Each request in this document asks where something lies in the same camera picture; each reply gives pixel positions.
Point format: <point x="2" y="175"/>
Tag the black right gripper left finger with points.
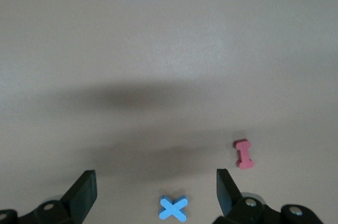
<point x="79" y="197"/>

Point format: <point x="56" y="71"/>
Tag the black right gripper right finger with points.
<point x="229" y="200"/>

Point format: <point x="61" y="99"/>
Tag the blue letter x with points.
<point x="173" y="208"/>

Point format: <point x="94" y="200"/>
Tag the red letter I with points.
<point x="244" y="154"/>

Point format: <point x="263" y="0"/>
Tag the table cover sheet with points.
<point x="158" y="49"/>

